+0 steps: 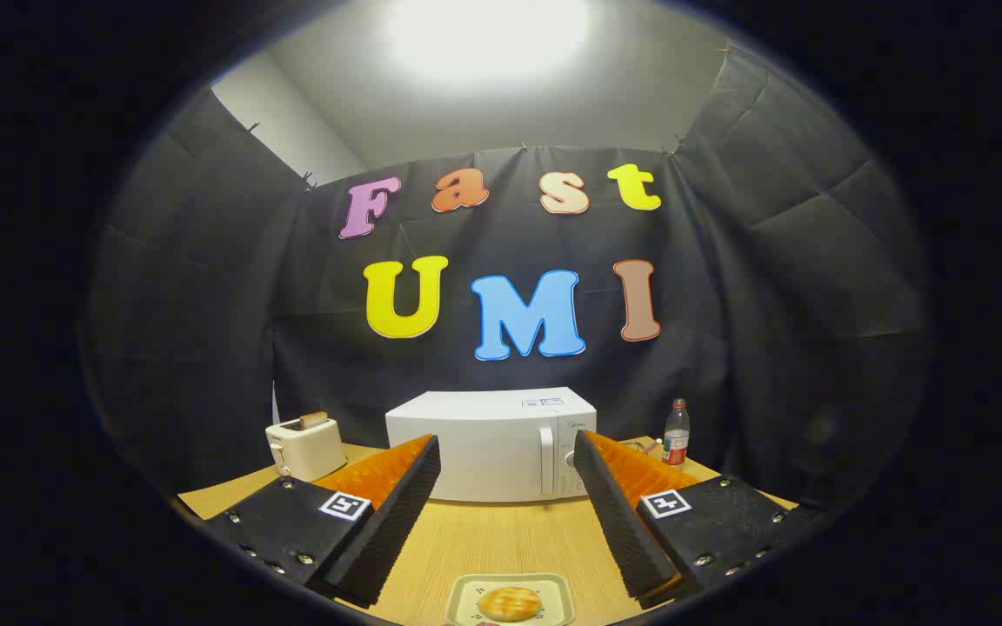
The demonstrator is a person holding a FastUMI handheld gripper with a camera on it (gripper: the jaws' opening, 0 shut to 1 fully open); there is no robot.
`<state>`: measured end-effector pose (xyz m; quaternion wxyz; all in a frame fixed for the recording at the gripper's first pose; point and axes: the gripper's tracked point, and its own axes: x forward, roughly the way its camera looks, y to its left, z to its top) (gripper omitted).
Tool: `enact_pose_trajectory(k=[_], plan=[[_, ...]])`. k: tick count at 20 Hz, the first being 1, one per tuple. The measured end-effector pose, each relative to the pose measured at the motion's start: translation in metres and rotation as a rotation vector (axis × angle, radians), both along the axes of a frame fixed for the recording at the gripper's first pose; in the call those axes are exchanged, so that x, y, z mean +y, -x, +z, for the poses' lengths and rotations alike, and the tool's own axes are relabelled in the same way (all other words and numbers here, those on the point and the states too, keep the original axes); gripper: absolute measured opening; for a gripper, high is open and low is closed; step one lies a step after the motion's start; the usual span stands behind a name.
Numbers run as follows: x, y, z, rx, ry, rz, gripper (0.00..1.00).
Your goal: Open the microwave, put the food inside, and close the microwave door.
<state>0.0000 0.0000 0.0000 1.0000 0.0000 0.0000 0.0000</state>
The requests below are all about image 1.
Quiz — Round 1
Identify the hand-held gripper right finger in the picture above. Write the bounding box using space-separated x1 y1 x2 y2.
573 430 824 609

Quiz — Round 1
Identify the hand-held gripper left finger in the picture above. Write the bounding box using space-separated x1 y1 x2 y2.
201 435 442 609

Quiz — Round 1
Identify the white microwave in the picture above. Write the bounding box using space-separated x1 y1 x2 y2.
385 387 598 503

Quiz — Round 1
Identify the round golden bread bun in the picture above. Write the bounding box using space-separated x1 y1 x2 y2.
477 586 543 623

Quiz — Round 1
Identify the clear bottle with red label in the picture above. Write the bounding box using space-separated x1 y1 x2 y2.
663 398 691 468

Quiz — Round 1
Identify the cream toaster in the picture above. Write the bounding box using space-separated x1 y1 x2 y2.
265 418 348 483

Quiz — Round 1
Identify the pale square speckled plate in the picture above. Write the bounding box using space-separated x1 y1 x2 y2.
445 573 576 626

